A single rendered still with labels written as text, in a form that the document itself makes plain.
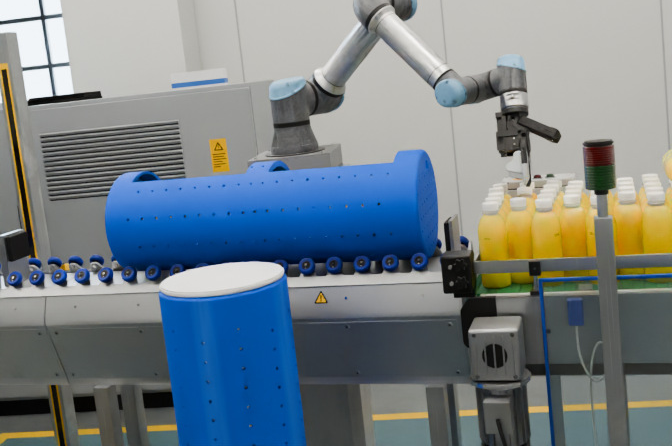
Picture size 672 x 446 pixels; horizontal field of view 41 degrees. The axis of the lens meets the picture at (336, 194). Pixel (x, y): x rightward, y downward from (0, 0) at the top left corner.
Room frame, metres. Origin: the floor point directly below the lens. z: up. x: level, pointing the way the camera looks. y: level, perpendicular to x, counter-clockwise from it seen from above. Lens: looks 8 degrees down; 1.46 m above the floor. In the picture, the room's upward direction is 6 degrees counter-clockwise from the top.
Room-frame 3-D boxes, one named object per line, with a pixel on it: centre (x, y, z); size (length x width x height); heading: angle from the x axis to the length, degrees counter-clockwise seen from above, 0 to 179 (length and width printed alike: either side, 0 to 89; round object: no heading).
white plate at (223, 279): (1.98, 0.27, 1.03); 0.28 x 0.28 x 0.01
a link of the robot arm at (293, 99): (2.85, 0.11, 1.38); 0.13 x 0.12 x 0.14; 138
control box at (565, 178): (2.53, -0.57, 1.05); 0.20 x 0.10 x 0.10; 73
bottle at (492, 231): (2.16, -0.37, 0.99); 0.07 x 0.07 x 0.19
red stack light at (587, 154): (1.86, -0.55, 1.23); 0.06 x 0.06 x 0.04
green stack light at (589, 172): (1.86, -0.55, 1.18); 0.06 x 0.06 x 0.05
